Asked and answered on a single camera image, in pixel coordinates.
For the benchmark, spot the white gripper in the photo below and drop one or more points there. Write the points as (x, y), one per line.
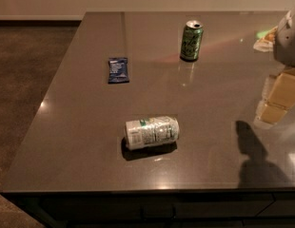
(287, 45)

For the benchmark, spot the white 7up can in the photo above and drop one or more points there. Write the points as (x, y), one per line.
(151, 132)

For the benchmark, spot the green soda can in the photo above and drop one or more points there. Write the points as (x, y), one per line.
(191, 40)

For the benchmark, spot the yellow-white chip bag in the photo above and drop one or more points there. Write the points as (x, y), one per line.
(266, 42)

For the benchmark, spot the dark table cabinet base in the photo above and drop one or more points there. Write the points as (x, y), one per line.
(143, 209)

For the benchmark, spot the blue snack packet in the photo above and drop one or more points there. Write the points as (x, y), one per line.
(118, 70)

